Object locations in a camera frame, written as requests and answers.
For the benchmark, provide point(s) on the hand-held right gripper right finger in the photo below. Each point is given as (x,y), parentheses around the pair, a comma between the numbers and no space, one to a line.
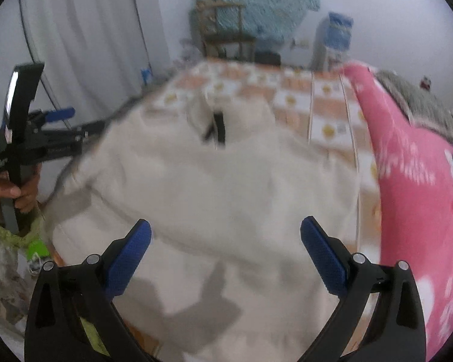
(322,256)

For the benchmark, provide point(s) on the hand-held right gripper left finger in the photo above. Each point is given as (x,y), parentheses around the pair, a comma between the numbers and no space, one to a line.
(130,256)

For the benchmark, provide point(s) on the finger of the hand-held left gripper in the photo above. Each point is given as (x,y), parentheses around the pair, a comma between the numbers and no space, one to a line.
(87,130)
(60,114)

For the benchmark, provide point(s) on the beige zip jacket black trim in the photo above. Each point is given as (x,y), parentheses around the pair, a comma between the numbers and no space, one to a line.
(230,203)

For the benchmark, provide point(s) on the person's left forearm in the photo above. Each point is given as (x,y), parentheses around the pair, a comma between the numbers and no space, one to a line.
(0,264)

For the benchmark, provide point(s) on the person's left hand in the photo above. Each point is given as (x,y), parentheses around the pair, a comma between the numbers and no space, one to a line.
(28,196)

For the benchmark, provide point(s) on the small blue item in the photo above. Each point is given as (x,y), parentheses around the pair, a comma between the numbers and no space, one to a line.
(146,74)

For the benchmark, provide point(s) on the white curtain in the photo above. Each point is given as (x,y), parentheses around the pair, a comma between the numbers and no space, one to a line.
(90,37)

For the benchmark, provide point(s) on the green packet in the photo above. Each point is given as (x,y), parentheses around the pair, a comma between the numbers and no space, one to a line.
(37,250)

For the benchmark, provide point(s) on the pink floral blanket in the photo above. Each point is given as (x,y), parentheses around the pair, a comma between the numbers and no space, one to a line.
(411,196)

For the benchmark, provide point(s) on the tile-patterned tablecloth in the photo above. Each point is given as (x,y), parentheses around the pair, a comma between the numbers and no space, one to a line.
(324,120)

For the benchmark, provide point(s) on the wooden chair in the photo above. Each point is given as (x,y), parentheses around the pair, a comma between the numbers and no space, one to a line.
(226,39)

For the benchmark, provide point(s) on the teal floral hanging cloth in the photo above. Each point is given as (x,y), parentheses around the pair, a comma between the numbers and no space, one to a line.
(271,0)

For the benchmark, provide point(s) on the blue water dispenser bottle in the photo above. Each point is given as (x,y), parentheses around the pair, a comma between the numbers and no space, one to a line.
(336,30)

